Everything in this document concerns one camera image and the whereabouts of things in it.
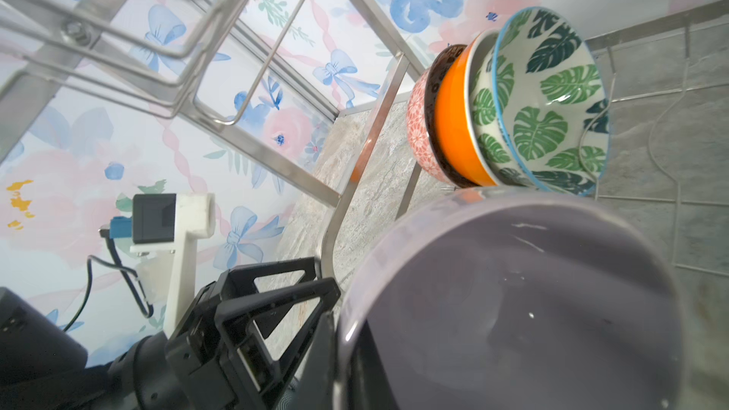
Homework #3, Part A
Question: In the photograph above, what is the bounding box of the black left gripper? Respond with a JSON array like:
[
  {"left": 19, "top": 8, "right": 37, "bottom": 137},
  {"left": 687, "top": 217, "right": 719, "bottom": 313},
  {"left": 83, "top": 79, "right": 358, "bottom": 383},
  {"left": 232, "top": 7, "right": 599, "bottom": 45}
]
[{"left": 104, "top": 256, "right": 343, "bottom": 410}]

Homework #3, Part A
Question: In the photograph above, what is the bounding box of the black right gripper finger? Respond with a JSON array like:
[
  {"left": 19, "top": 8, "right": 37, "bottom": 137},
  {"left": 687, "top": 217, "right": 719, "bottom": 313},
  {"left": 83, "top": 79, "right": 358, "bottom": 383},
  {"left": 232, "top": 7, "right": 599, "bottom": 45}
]
[{"left": 290, "top": 311, "right": 337, "bottom": 410}]

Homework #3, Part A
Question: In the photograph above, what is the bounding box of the lilac bowl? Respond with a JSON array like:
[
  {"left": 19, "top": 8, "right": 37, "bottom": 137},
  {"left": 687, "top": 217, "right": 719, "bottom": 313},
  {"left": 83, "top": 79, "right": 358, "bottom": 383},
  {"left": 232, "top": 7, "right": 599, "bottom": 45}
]
[{"left": 335, "top": 187, "right": 687, "bottom": 409}]

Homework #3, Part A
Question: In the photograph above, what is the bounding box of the stainless steel dish rack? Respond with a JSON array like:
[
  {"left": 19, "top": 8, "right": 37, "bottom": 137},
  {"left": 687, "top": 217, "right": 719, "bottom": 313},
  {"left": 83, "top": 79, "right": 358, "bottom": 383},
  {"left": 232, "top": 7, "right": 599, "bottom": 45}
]
[{"left": 1, "top": 0, "right": 705, "bottom": 311}]

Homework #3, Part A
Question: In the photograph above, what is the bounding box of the white bowl orange outside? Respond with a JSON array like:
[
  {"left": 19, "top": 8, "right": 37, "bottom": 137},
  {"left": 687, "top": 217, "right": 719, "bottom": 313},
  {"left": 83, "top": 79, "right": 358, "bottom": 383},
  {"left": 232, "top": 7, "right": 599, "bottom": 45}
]
[{"left": 435, "top": 30, "right": 501, "bottom": 187}]

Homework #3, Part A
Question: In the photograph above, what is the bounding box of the green leaf pattern bowl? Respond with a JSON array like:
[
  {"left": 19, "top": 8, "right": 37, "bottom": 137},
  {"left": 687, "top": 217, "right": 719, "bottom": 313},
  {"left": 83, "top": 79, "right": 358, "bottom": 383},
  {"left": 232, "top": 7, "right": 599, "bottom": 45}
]
[{"left": 468, "top": 7, "right": 611, "bottom": 197}]

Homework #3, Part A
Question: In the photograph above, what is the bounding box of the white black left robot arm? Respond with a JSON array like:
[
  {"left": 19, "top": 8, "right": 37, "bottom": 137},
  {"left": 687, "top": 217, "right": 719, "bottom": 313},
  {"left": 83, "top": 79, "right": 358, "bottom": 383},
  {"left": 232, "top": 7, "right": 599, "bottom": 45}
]
[{"left": 1, "top": 257, "right": 340, "bottom": 409}]

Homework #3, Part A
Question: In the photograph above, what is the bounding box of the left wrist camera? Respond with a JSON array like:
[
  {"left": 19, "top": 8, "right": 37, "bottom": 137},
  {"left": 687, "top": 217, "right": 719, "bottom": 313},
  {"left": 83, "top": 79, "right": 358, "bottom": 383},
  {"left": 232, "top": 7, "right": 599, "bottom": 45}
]
[{"left": 101, "top": 193, "right": 216, "bottom": 338}]

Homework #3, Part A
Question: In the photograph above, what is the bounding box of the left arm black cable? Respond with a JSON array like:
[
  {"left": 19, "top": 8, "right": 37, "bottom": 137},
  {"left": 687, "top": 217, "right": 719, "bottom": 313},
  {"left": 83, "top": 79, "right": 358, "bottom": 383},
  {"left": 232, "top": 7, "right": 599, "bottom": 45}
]
[{"left": 59, "top": 227, "right": 155, "bottom": 334}]

